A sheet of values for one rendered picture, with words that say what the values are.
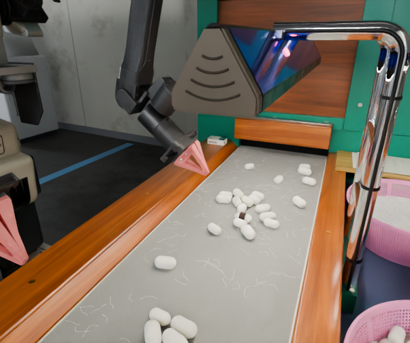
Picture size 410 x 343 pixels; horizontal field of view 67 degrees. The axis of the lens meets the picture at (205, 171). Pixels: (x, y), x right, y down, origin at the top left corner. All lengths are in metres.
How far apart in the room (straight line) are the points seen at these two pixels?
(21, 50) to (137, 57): 3.44
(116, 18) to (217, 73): 3.39
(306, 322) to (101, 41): 3.57
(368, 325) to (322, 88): 0.73
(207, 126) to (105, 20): 2.72
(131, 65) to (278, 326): 0.57
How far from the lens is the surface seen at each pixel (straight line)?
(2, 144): 0.99
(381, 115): 0.48
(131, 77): 0.73
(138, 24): 0.72
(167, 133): 0.71
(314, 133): 1.00
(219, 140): 1.06
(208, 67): 0.27
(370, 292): 0.68
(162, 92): 0.69
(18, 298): 0.54
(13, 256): 0.44
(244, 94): 0.26
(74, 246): 0.61
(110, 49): 3.72
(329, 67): 1.05
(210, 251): 0.59
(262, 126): 1.03
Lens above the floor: 1.10
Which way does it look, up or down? 23 degrees down
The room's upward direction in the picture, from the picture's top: straight up
